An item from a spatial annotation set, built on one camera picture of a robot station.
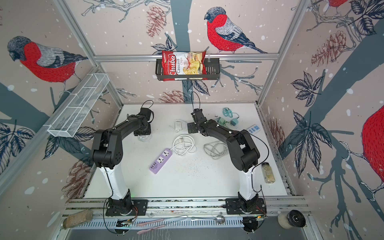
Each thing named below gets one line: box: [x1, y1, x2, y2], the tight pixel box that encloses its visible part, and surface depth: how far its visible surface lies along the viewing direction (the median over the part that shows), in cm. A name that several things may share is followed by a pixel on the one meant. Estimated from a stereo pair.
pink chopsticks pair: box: [136, 215, 188, 234], surface depth 71 cm
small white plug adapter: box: [137, 134, 153, 142], surface depth 103 cm
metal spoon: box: [191, 215, 226, 225], surface depth 70 cm
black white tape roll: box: [277, 209, 306, 229], surface depth 63 cm
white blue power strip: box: [246, 124, 261, 135], surface depth 105 cm
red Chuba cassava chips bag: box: [161, 50, 208, 82], surface depth 90 cm
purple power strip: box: [149, 148, 173, 175], surface depth 89 cm
